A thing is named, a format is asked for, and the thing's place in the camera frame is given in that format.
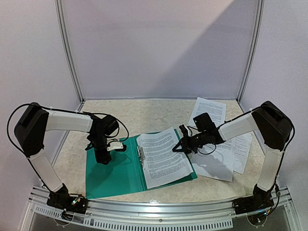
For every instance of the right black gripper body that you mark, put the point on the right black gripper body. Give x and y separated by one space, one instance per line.
187 142

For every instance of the printed paper sheet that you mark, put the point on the printed paper sheet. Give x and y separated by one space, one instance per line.
242 146
161 166
216 111
215 161

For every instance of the aluminium frame post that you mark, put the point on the aluminium frame post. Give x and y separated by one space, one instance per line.
252 49
67 50

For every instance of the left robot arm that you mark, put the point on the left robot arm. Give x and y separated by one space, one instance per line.
37 120

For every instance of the green file folder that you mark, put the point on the green file folder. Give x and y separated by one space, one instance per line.
123 175

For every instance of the folder spine metal clip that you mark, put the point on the folder spine metal clip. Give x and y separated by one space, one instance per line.
140 154

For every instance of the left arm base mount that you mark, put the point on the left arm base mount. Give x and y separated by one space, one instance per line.
62 199

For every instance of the left aluminium frame post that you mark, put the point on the left aluminium frame post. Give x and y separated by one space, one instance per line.
67 50

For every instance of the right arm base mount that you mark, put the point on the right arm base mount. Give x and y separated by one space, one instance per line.
254 203

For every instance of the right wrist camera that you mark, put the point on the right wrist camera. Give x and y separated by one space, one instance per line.
185 132

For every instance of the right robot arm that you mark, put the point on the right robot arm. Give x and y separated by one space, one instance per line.
276 128

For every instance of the aluminium front rail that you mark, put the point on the aluminium front rail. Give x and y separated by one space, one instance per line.
107 215

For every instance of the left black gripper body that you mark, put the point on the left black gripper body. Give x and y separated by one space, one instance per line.
97 143

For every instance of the right aluminium frame post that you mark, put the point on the right aluminium frame post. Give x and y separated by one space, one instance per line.
252 49

